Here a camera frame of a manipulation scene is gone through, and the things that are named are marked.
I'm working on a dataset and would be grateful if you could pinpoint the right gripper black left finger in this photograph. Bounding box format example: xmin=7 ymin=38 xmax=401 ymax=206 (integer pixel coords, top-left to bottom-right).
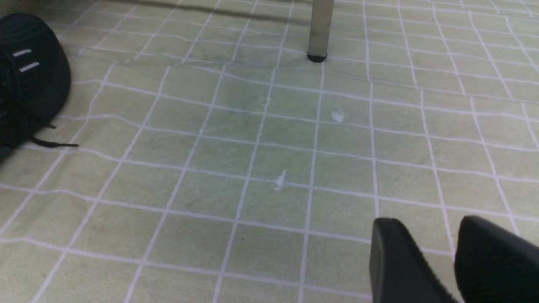
xmin=369 ymin=217 xmax=457 ymax=303

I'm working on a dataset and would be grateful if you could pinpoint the right black mesh sneaker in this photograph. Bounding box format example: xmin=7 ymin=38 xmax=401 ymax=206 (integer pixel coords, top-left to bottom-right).
xmin=0 ymin=12 xmax=72 ymax=162

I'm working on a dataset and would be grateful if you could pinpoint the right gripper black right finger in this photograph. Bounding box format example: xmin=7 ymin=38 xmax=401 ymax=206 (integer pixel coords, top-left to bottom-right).
xmin=454 ymin=215 xmax=539 ymax=303

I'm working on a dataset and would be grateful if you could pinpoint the green checked tablecloth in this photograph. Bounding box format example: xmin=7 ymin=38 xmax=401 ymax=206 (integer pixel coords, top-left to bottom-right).
xmin=1 ymin=0 xmax=539 ymax=303

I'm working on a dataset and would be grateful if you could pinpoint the stainless steel shoe rack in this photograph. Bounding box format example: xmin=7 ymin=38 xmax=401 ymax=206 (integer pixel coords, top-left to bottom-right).
xmin=307 ymin=0 xmax=334 ymax=63

